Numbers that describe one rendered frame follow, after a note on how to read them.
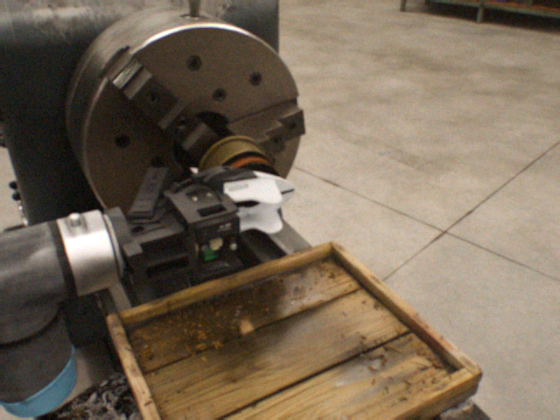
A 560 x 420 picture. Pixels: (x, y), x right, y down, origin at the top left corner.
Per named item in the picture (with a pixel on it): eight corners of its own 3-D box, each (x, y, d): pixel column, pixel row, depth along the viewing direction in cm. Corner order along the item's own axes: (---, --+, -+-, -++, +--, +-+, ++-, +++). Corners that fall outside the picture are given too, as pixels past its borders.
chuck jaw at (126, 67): (169, 136, 71) (101, 77, 64) (194, 109, 71) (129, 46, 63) (199, 168, 63) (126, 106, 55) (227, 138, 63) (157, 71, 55)
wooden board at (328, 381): (110, 338, 70) (105, 315, 68) (333, 258, 85) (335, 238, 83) (190, 555, 48) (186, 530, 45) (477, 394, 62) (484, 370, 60)
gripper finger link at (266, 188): (314, 206, 58) (239, 228, 54) (288, 184, 62) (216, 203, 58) (315, 182, 56) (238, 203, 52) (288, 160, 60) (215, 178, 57)
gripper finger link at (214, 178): (259, 201, 59) (186, 221, 55) (252, 194, 60) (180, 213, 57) (258, 164, 56) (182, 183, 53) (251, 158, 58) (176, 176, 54)
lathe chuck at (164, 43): (80, 231, 78) (55, 7, 63) (266, 199, 93) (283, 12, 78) (94, 263, 71) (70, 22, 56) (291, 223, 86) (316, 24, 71)
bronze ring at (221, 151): (185, 134, 63) (215, 164, 56) (255, 122, 67) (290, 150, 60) (191, 199, 68) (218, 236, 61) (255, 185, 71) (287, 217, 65)
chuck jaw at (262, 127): (213, 113, 73) (286, 87, 77) (220, 144, 76) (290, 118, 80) (248, 142, 65) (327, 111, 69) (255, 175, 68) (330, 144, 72)
